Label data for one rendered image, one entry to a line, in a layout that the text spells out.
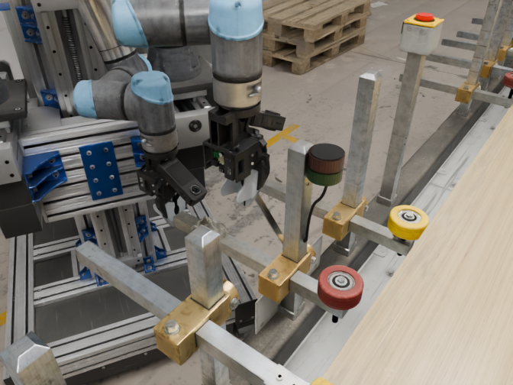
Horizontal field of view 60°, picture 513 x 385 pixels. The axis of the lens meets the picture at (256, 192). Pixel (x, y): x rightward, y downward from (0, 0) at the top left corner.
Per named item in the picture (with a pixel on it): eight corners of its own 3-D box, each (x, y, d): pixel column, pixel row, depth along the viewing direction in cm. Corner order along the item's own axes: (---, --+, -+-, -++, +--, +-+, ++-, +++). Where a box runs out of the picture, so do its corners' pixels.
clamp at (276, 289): (257, 292, 89) (257, 274, 86) (295, 254, 97) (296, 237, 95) (281, 305, 86) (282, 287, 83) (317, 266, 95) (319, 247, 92)
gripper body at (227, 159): (203, 172, 76) (198, 105, 69) (235, 151, 81) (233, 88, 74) (238, 187, 72) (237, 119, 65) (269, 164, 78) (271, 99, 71)
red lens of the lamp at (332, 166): (300, 165, 74) (301, 153, 73) (319, 150, 78) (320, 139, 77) (332, 177, 71) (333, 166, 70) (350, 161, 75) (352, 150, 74)
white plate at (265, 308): (253, 333, 95) (253, 302, 89) (317, 263, 112) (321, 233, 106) (256, 334, 95) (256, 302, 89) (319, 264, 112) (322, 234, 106)
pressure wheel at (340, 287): (305, 323, 85) (310, 281, 79) (327, 298, 91) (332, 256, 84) (343, 345, 82) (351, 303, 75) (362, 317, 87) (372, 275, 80)
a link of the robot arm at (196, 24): (183, -13, 74) (182, 3, 65) (250, -15, 75) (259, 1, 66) (187, 35, 79) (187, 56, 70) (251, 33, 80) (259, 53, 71)
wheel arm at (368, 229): (250, 190, 120) (249, 177, 117) (257, 184, 122) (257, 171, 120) (405, 260, 98) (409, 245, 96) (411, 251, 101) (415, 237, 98)
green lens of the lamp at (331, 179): (299, 178, 76) (300, 166, 74) (317, 163, 79) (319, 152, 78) (330, 190, 73) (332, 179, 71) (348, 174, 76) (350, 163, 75)
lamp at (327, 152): (295, 250, 85) (301, 152, 73) (310, 234, 89) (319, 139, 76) (321, 263, 83) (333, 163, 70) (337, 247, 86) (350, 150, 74)
